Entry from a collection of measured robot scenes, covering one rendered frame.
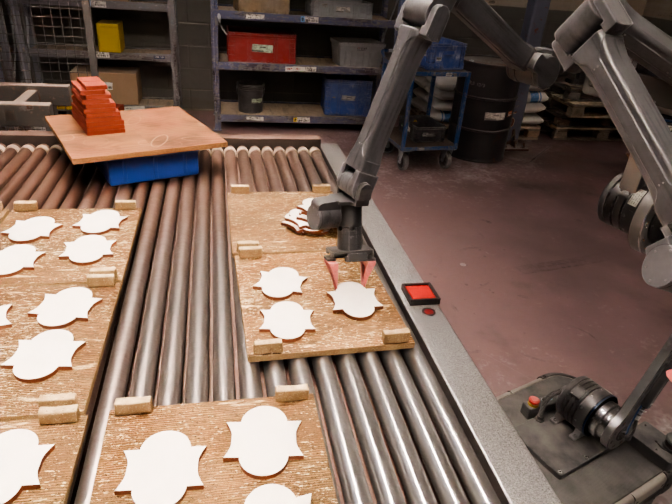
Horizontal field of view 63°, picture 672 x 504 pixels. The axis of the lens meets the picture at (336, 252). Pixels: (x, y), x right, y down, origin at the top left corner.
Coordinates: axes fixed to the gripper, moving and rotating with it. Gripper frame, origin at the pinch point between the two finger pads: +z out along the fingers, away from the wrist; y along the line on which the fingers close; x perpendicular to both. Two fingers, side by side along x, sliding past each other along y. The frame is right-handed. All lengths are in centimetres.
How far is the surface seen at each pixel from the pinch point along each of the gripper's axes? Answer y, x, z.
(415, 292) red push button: -16.6, 0.3, 2.7
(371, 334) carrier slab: -0.7, 15.6, 6.5
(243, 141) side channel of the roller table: 15, -111, -32
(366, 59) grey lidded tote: -136, -440, -109
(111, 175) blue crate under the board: 61, -69, -22
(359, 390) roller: 5.8, 29.0, 12.3
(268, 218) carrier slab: 14.0, -40.5, -10.8
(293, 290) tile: 13.3, -0.6, 0.3
